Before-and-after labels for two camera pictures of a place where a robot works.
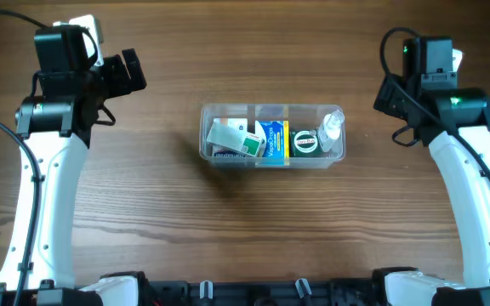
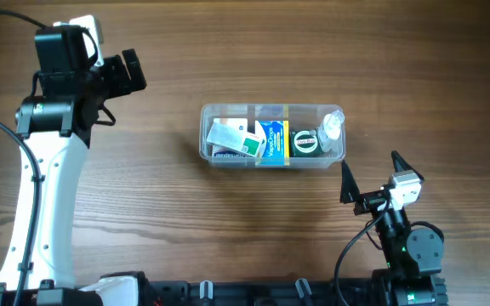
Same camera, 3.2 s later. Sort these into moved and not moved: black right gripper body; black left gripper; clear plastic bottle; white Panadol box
Moved: black right gripper body
Not moved: clear plastic bottle; black left gripper; white Panadol box
